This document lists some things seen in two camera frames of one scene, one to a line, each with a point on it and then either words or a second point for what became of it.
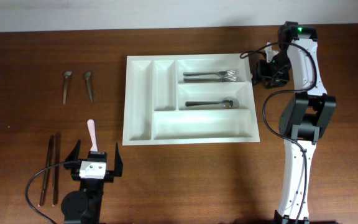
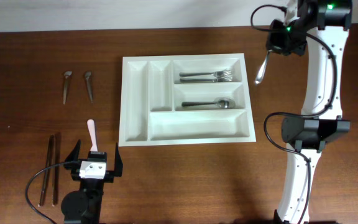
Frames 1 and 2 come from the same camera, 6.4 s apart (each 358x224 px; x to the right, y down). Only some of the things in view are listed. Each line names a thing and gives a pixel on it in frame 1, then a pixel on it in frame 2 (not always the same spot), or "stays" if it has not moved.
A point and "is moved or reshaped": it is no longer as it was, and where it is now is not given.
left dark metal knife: x=50 y=149 stays
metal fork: x=208 y=79 stays
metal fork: x=224 y=74 is moved or reshaped
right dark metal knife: x=57 y=169 stays
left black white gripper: x=118 y=165 stays
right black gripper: x=260 y=70 to x=273 y=44
